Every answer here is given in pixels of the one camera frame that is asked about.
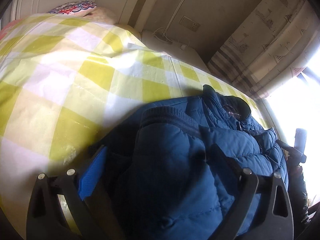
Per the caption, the white charger cable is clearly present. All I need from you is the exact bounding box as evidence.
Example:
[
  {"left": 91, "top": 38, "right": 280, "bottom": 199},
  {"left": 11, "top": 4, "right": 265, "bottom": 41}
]
[{"left": 152, "top": 26, "right": 190, "bottom": 51}]

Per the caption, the blue quilted puffer jacket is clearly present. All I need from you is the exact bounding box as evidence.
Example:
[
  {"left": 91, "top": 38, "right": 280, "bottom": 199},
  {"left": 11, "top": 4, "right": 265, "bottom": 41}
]
[{"left": 101, "top": 85, "right": 289, "bottom": 239}]

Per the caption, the cream patterned curtain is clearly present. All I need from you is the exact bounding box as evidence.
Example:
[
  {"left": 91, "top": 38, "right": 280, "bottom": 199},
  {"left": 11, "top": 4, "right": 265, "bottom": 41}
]
[{"left": 207, "top": 0, "right": 319, "bottom": 100}]

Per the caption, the floral patterned pillow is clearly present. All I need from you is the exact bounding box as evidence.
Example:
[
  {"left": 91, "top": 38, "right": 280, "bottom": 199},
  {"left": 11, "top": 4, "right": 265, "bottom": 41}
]
[{"left": 48, "top": 1, "right": 97, "bottom": 17}]

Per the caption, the beige yellow pillow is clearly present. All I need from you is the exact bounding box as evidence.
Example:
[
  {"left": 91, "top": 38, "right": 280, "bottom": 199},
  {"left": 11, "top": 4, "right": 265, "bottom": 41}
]
[{"left": 84, "top": 7, "right": 141, "bottom": 40}]

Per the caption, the yellow white checked bed sheet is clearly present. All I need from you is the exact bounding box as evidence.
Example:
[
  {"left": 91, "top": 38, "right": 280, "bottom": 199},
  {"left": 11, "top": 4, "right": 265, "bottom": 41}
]
[{"left": 1, "top": 14, "right": 266, "bottom": 236}]

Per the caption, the white bedside table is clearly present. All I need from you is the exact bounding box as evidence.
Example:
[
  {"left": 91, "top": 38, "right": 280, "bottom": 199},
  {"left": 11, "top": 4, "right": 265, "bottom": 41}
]
[{"left": 142, "top": 30, "right": 210, "bottom": 73}]

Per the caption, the beige wall socket plate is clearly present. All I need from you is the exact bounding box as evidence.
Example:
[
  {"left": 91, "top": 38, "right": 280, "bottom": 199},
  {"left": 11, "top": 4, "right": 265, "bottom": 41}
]
[{"left": 179, "top": 16, "right": 200, "bottom": 32}]

